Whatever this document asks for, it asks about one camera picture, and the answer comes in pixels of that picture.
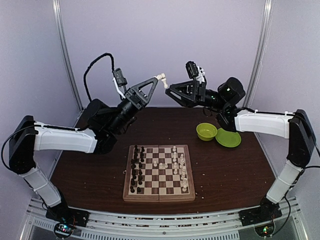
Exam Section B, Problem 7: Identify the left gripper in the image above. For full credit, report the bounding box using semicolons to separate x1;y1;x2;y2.
106;77;158;134

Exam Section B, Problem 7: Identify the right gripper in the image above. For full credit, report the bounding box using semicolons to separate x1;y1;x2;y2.
165;79;228;111

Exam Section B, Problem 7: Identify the wooden chess board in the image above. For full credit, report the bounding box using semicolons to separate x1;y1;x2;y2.
122;144;196;203

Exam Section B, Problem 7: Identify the white king chess piece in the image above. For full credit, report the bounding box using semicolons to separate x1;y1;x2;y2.
181;165;188;193

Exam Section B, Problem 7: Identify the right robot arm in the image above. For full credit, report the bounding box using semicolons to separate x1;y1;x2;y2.
165;77;316;221

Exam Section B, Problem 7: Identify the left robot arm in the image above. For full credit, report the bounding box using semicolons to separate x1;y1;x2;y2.
8;73;166;222

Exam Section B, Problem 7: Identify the white chess pieces pile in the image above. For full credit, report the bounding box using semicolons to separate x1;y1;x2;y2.
153;161;169;169

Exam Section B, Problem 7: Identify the black chess pieces row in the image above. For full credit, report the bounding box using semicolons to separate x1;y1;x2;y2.
129;145;146;194

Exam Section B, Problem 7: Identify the green plastic bowl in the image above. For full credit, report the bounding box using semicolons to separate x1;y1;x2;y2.
196;122;218;142

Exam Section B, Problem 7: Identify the green plastic plate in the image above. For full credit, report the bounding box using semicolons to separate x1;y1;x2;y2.
215;128;242;148

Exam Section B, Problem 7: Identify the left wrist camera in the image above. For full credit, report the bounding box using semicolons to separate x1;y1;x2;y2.
112;68;128;100

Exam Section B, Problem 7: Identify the right aluminium corner post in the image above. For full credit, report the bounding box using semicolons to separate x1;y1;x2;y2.
243;0;274;107

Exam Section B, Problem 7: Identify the aluminium corner post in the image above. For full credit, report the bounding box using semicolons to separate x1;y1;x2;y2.
52;0;84;112
243;0;274;107

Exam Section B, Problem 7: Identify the left aluminium corner post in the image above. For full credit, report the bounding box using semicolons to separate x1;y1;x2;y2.
52;0;84;112

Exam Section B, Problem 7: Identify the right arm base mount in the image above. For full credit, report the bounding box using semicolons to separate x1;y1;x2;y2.
238;197;282;238

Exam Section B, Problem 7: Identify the aluminium front rail frame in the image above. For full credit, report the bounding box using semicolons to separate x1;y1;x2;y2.
17;197;310;240

